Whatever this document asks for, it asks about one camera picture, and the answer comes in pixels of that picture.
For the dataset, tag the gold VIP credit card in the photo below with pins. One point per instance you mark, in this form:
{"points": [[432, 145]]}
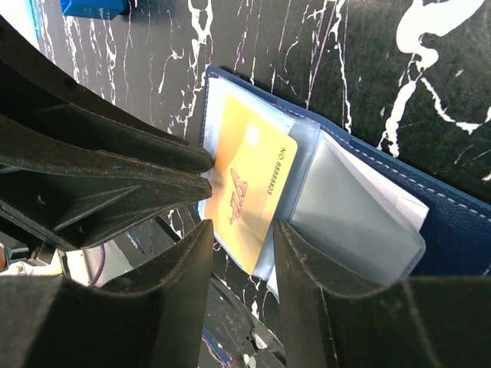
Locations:
{"points": [[253, 157]]}

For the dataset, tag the blue toy brick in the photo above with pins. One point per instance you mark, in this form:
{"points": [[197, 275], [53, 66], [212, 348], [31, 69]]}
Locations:
{"points": [[94, 9]]}

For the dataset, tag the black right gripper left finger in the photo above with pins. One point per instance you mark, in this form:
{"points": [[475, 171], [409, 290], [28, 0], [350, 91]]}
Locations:
{"points": [[151, 316]]}

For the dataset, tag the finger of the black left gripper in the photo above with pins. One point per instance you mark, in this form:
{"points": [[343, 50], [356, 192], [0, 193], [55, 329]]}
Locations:
{"points": [[93, 132], [75, 204]]}

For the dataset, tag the navy blue card holder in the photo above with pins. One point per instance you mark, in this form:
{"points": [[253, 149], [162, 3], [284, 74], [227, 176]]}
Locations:
{"points": [[374, 215]]}

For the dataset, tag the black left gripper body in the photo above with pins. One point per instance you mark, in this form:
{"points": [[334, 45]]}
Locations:
{"points": [[30, 82]]}

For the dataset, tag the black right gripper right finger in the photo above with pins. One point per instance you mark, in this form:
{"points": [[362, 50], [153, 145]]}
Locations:
{"points": [[333, 317]]}

